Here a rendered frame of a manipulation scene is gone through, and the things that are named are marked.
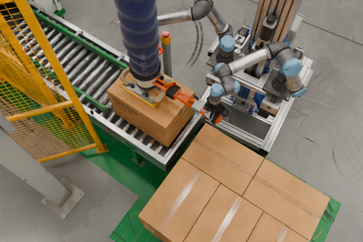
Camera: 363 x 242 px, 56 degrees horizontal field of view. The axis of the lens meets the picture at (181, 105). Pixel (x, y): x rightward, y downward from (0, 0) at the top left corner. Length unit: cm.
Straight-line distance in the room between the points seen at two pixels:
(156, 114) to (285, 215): 129
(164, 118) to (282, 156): 151
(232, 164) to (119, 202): 117
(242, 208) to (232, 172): 30
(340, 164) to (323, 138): 31
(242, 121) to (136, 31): 183
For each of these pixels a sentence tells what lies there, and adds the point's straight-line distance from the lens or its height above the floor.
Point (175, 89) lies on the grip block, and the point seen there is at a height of 121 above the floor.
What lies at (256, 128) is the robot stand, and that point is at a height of 21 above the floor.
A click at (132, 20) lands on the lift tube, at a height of 188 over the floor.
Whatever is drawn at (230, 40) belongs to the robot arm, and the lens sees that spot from 269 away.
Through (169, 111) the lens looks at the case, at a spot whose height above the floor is 95.
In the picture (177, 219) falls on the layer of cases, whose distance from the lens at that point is 282.
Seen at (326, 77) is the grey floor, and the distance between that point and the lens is 433.
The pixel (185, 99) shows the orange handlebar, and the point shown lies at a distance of 244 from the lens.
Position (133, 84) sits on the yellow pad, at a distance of 264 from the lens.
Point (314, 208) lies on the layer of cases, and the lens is 303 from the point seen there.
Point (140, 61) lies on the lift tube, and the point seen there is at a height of 149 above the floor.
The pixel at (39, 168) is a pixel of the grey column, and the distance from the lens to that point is 282.
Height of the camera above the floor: 332
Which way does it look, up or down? 61 degrees down
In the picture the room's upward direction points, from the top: straight up
